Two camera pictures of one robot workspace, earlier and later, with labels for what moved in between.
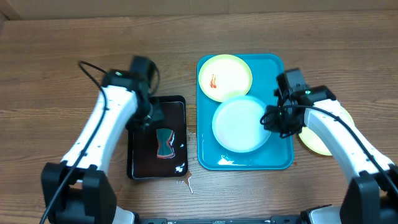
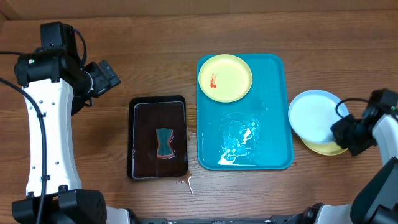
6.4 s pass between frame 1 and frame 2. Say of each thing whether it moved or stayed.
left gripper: moved
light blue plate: moved
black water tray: stayed
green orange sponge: stayed
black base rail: stayed
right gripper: moved
